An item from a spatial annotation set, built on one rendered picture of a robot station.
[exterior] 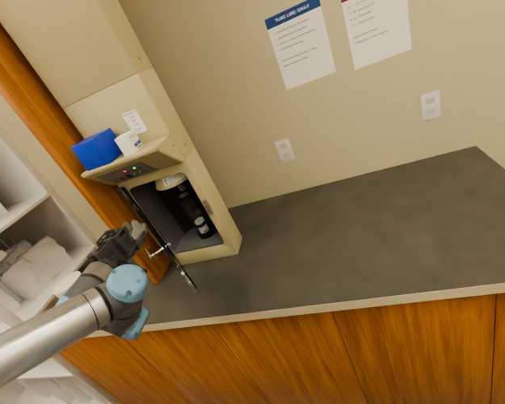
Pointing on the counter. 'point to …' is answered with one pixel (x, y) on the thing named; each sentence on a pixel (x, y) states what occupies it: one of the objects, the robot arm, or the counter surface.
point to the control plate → (127, 172)
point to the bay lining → (163, 211)
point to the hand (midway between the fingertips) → (143, 228)
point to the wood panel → (55, 131)
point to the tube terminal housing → (111, 109)
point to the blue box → (97, 150)
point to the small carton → (128, 143)
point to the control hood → (166, 145)
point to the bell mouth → (170, 181)
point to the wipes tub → (65, 284)
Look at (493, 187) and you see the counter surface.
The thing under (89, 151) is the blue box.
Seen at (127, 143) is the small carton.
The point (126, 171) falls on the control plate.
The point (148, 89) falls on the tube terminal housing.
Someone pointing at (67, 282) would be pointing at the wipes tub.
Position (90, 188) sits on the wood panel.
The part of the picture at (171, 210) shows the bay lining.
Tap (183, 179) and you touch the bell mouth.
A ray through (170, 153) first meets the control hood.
